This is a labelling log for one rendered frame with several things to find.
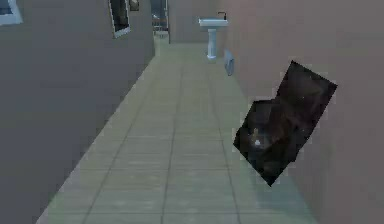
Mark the black toilet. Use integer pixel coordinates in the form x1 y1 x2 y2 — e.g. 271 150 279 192
232 60 339 188

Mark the white pedestal sink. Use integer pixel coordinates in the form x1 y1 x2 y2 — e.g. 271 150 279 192
198 17 230 61

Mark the white framed window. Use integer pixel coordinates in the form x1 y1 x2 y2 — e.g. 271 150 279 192
0 0 24 27

